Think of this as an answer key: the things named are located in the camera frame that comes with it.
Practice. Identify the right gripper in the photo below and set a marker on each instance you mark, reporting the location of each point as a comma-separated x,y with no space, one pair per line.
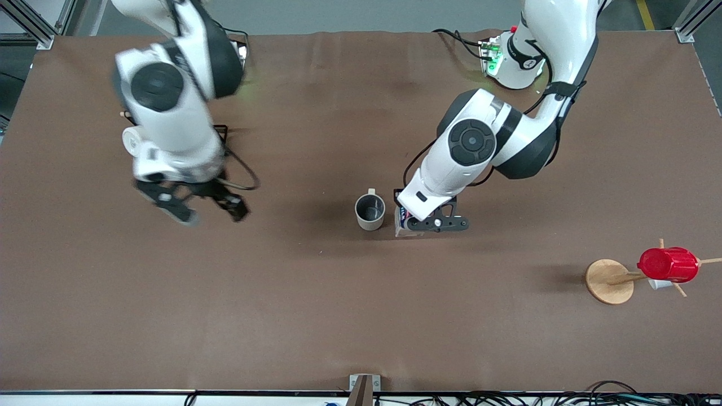
210,189

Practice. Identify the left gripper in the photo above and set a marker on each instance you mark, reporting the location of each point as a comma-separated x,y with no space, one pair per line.
397,193

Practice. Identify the blue milk carton green cap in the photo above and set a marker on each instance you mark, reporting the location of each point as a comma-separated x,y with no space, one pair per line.
401,228

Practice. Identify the beige ceramic mug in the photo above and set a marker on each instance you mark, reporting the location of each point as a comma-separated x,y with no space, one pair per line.
369,223

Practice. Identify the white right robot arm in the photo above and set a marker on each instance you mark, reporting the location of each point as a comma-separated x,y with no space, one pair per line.
169,124

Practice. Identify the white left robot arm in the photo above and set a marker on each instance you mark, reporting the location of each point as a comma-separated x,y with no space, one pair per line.
474,141

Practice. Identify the small white cup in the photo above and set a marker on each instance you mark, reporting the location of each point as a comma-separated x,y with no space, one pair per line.
659,285

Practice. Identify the red plastic cup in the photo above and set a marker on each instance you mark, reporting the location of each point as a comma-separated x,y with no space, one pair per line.
668,265

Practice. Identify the white ceramic mug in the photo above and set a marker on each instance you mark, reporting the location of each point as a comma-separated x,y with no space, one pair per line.
131,141

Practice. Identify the brown table cover sheet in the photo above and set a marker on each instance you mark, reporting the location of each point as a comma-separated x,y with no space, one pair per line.
338,310

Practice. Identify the wooden mug tree stand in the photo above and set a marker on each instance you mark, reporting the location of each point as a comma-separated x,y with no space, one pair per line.
606,282

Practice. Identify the metal table edge bracket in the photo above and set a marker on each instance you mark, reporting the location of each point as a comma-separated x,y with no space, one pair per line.
375,382

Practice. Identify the brown bar under bracket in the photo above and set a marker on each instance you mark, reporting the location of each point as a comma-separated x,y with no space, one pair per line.
361,395

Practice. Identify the aluminium frame post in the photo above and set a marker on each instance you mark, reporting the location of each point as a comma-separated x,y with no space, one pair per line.
691,25
34,31

